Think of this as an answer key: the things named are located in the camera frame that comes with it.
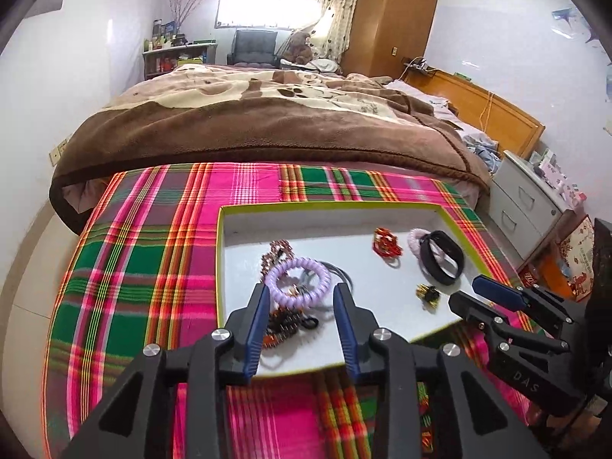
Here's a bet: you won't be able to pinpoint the dried flower branches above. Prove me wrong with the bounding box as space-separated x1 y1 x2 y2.
167 0 207 34

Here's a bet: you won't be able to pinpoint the pink green plaid cloth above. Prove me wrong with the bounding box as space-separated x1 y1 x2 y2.
41 163 541 459

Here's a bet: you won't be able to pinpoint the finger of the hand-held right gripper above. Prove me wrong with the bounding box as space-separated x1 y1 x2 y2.
448 291 570 355
472 275 581 332

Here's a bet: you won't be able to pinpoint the brown teddy bear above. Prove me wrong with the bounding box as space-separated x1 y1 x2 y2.
284 31 315 66

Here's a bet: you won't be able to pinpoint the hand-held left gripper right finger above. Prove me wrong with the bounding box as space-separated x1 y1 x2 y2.
333 282 550 459

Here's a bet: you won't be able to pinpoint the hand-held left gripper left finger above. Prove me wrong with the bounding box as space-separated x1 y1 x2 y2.
57 283 272 459

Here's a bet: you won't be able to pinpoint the pink box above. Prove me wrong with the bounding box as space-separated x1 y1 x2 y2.
535 150 589 208

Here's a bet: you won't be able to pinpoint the small wall shelf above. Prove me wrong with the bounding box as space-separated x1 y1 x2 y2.
402 56 433 77

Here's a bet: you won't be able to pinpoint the yellow shallow cardboard box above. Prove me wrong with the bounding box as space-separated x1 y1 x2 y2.
216 200 519 376

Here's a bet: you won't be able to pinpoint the brown wooden bead bracelet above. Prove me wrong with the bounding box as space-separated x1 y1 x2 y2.
263 310 307 347

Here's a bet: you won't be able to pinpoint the gold black bead ornament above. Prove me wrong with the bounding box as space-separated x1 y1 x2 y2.
414 284 442 310

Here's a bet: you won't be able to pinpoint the white pillow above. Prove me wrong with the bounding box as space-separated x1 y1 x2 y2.
385 79 452 120

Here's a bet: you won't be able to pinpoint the low shelf unit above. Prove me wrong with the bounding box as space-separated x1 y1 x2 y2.
142 42 218 81

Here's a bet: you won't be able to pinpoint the red bead bracelet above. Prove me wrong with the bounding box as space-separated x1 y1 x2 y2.
372 228 406 257

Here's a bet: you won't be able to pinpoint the wooden wardrobe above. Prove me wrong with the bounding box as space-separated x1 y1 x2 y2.
340 0 441 80

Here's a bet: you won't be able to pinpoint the thin black hair tie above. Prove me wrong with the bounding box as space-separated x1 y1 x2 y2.
299 260 355 293

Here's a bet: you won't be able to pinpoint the window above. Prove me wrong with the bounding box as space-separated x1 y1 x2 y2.
213 0 320 31

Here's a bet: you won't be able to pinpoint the pale pink coil hair tie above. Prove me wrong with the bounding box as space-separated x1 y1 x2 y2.
407 228 443 263

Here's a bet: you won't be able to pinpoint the black wristband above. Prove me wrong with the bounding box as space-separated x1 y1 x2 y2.
419 230 464 284

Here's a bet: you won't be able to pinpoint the wooden bed headboard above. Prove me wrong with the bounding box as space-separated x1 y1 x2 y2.
406 68 546 160

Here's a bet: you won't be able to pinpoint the patterned curtain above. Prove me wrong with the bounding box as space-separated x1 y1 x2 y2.
313 0 366 65

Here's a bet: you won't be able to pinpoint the grey drawer cabinet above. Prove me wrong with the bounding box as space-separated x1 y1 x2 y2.
488 150 586 261

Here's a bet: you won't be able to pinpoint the brown printed blanket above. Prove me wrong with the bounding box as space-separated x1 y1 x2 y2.
50 63 492 235

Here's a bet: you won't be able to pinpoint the red printed bag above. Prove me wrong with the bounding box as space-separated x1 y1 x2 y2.
557 215 596 299

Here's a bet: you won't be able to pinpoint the purple coil hair tie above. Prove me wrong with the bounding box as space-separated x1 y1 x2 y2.
264 257 332 309

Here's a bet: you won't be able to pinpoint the dark grey chair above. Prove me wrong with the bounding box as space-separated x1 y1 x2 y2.
227 29 279 68

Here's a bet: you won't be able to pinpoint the blue clothes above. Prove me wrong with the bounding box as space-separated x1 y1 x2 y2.
461 134 503 173

